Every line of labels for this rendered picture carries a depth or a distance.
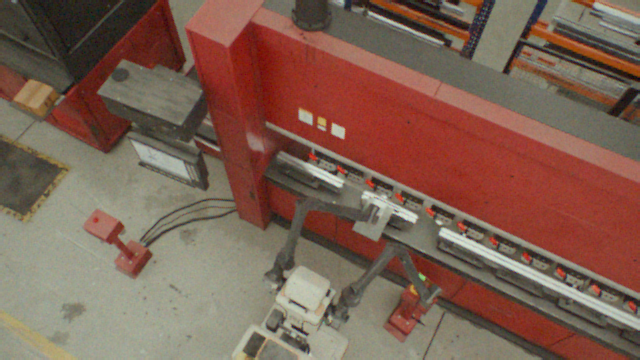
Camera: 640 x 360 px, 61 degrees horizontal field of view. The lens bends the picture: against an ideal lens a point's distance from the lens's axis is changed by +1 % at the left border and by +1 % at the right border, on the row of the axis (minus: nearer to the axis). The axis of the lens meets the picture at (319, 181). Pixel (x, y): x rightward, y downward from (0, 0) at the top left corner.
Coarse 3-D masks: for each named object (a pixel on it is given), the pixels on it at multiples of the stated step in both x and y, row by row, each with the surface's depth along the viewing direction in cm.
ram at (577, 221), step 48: (288, 96) 303; (336, 96) 281; (384, 96) 261; (336, 144) 321; (384, 144) 296; (432, 144) 274; (480, 144) 255; (432, 192) 313; (480, 192) 289; (528, 192) 268; (576, 192) 250; (528, 240) 305; (576, 240) 282; (624, 240) 262
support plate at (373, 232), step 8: (368, 200) 361; (392, 208) 359; (384, 216) 356; (360, 224) 353; (368, 224) 353; (384, 224) 354; (360, 232) 351; (368, 232) 351; (376, 232) 351; (376, 240) 348
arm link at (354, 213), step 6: (318, 198) 312; (318, 204) 304; (324, 204) 309; (330, 204) 313; (336, 204) 318; (318, 210) 306; (324, 210) 311; (330, 210) 314; (336, 210) 317; (342, 210) 319; (348, 210) 322; (354, 210) 325; (360, 210) 332; (348, 216) 324; (354, 216) 326; (360, 216) 328
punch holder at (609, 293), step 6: (594, 282) 311; (600, 282) 304; (588, 288) 316; (600, 288) 309; (606, 288) 306; (612, 288) 303; (606, 294) 311; (612, 294) 308; (618, 294) 305; (624, 294) 302; (612, 300) 313
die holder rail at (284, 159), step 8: (280, 152) 380; (280, 160) 381; (288, 160) 378; (296, 160) 378; (296, 168) 378; (304, 168) 375; (312, 168) 375; (312, 176) 377; (320, 176) 372; (328, 176) 373; (328, 184) 375; (336, 184) 370
